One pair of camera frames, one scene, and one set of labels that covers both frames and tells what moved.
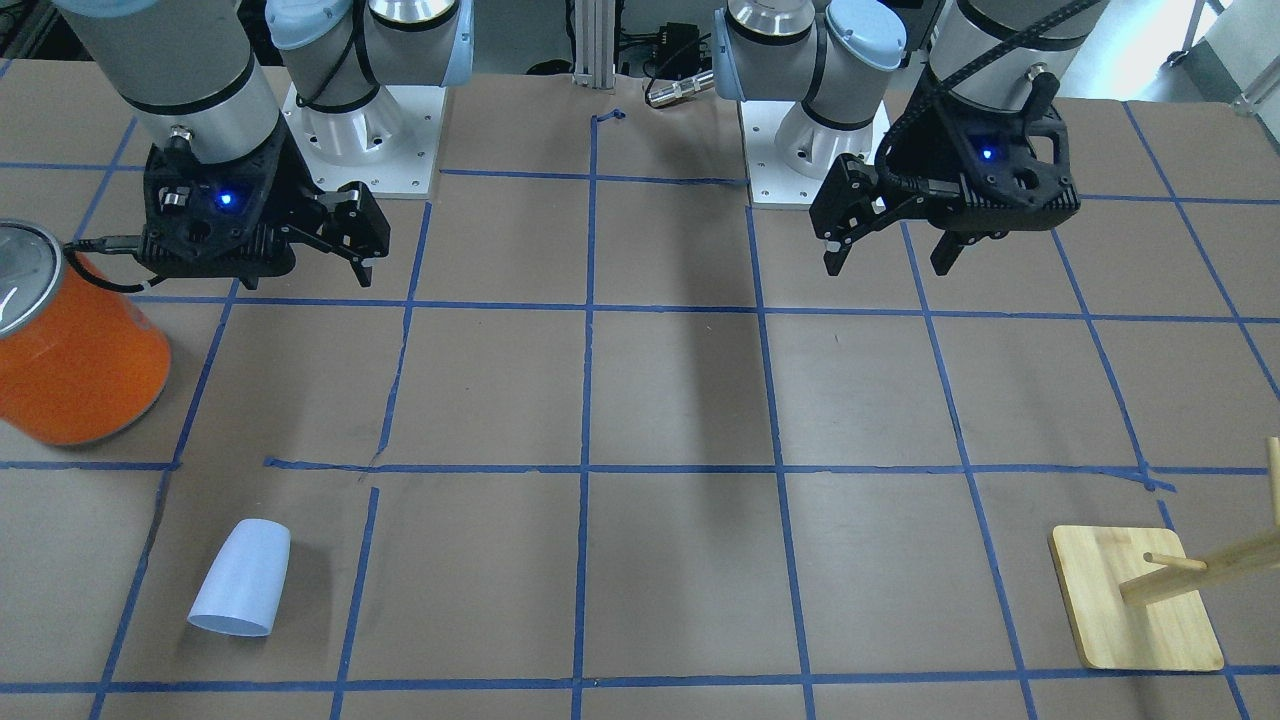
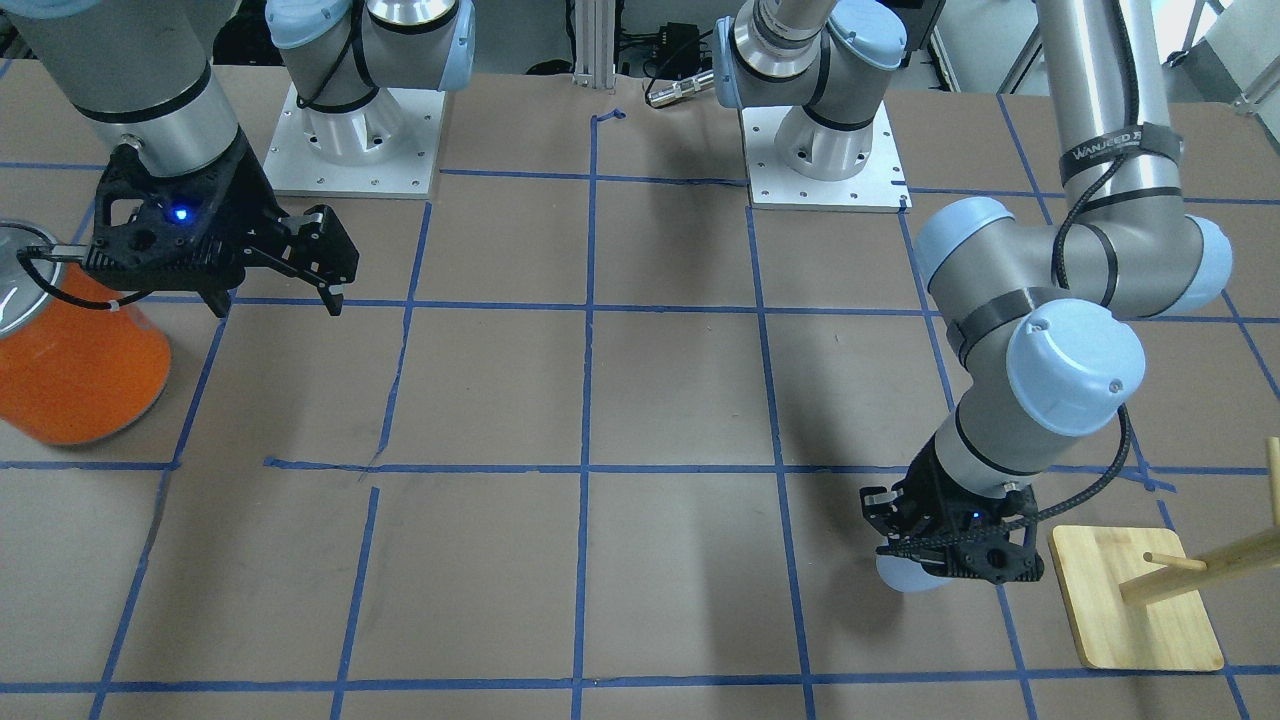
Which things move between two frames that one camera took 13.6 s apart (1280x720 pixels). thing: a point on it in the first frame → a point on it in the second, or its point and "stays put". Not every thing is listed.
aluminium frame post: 595,27 stays put
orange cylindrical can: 79,363 stays put
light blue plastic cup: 241,591 → 907,575
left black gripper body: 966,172 → 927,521
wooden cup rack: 1134,594 stays put
